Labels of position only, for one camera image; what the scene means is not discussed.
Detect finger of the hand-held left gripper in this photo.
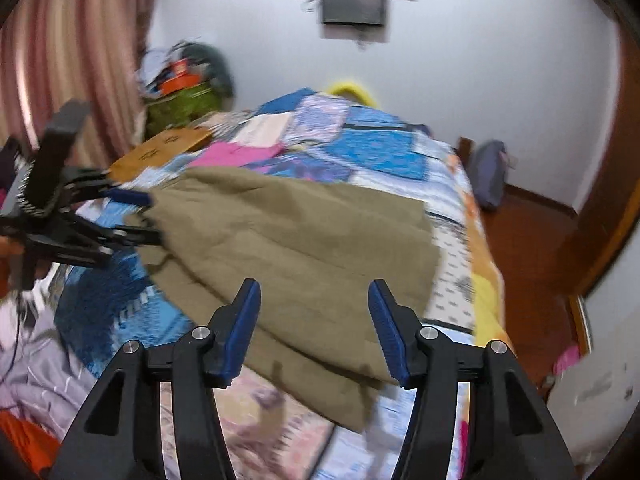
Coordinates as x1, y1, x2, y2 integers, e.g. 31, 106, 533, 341
67, 167, 154, 209
75, 219, 164, 262

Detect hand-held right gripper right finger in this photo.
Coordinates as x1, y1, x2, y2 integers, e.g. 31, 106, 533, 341
367, 280, 576, 480

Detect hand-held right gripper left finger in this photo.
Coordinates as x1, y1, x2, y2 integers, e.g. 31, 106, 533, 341
47, 278, 262, 480

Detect olive green pants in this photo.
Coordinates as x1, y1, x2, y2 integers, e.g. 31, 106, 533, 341
122, 166, 441, 433

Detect brown stool with cut-outs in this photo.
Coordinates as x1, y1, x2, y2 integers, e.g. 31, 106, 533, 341
107, 127, 214, 184

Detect green cloth covered table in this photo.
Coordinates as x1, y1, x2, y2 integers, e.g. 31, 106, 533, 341
144, 82, 224, 137

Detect beige floral blanket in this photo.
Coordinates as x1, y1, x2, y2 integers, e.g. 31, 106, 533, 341
159, 367, 337, 480

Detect orange box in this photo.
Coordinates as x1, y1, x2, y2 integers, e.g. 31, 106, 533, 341
159, 59, 202, 94

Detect striped pink curtain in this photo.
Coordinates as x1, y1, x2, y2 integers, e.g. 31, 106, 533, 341
0, 0, 173, 161

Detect lilac printed cloth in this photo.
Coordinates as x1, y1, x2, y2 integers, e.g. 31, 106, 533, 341
0, 300, 103, 443

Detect blue patchwork blanket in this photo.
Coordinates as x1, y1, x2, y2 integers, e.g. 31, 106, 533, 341
50, 87, 506, 480

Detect grey bag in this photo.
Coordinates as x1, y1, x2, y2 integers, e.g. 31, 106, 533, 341
469, 140, 512, 212

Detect white wardrobe door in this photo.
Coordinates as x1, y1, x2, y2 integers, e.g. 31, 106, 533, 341
545, 265, 638, 471

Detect orange cloth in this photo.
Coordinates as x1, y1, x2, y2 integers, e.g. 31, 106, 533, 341
0, 409, 62, 477

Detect wooden wardrobe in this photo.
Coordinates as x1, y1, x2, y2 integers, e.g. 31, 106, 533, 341
550, 0, 640, 301

